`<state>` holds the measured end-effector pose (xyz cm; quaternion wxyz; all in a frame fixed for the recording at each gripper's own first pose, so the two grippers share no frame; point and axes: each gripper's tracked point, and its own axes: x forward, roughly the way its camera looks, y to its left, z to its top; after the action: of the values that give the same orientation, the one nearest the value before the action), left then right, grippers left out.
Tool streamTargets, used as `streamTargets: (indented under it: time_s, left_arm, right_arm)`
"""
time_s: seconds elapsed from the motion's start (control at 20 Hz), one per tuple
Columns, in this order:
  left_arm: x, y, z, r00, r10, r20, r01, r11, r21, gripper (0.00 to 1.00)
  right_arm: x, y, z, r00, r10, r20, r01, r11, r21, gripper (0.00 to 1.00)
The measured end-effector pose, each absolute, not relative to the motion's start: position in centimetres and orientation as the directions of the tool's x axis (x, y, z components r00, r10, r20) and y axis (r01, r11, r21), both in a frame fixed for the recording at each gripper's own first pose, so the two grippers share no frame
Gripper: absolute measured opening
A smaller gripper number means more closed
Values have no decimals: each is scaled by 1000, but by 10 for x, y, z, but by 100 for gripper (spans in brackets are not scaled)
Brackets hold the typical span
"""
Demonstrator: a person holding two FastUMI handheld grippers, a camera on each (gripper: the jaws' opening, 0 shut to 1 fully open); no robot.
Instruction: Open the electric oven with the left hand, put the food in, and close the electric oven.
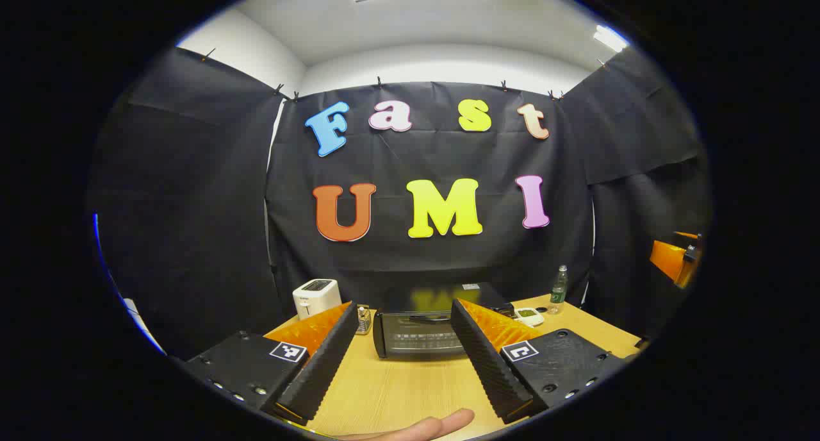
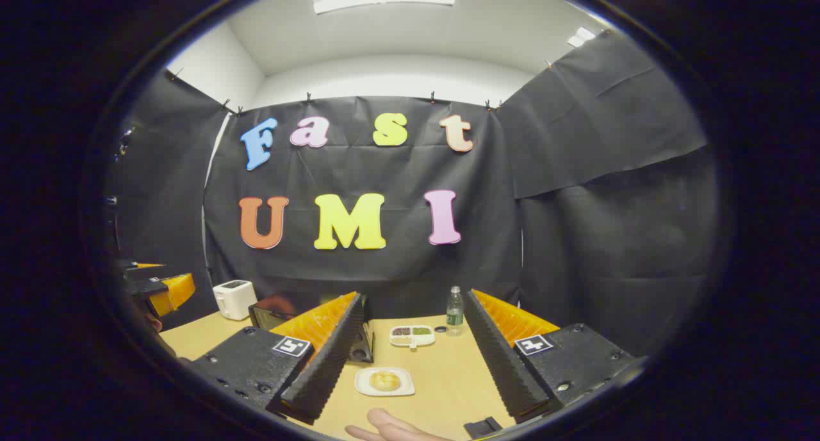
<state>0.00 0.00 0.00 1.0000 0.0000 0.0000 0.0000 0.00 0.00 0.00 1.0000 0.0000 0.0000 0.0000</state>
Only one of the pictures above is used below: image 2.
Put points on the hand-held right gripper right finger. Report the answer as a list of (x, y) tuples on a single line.
[(496, 357)]

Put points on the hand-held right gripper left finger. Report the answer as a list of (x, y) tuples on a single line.
[(333, 357)]

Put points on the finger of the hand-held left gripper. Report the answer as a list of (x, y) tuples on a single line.
[(142, 268), (173, 293)]

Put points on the golden bread bun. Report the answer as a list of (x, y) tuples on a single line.
[(385, 381)]

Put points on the black electric oven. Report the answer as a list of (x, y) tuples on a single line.
[(272, 314)]

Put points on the white square plate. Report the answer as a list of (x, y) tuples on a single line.
[(365, 384)]

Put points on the white toaster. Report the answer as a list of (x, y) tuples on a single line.
[(234, 299)]

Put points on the clear plastic water bottle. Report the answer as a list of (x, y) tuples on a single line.
[(454, 313)]

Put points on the white divided condiment dish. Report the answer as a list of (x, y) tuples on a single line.
[(412, 336)]

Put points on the black backdrop cloth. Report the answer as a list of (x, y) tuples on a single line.
[(384, 172)]

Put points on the small ceiling light panel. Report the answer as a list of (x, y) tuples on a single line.
[(580, 36)]

